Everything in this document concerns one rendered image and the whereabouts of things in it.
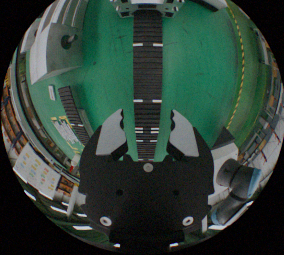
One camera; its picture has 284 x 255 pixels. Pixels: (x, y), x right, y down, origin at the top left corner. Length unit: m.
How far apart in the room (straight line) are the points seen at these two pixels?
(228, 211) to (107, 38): 0.62
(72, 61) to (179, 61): 0.21
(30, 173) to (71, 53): 3.05
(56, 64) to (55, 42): 0.04
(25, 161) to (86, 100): 2.87
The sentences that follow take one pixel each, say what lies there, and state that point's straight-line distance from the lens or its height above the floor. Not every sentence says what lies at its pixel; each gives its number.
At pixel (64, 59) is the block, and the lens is 0.18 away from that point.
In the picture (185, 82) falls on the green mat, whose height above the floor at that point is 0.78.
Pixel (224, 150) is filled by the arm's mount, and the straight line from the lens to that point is 0.52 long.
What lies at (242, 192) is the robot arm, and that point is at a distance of 0.44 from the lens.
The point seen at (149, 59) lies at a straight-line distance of 0.15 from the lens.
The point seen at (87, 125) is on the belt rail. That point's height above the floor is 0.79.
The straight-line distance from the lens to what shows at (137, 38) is 0.16.
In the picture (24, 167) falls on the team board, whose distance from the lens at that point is 3.04.
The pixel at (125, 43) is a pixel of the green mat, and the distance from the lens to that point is 0.18.
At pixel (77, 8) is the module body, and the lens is 0.26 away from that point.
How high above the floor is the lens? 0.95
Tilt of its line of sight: 60 degrees down
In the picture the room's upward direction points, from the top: 176 degrees counter-clockwise
